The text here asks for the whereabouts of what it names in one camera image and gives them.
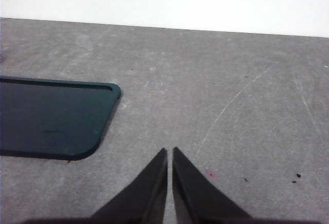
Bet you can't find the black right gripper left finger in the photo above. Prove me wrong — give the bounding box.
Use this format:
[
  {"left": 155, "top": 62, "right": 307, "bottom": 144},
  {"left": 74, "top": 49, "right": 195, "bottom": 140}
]
[{"left": 91, "top": 147, "right": 168, "bottom": 224}]

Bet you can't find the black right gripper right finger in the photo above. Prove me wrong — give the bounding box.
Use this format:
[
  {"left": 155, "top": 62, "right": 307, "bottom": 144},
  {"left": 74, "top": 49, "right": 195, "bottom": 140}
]
[{"left": 172, "top": 146, "right": 254, "bottom": 224}]

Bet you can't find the dark rectangular tray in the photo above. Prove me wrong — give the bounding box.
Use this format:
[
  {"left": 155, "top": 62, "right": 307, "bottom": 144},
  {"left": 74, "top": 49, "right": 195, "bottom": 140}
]
[{"left": 0, "top": 76, "right": 121, "bottom": 161}]

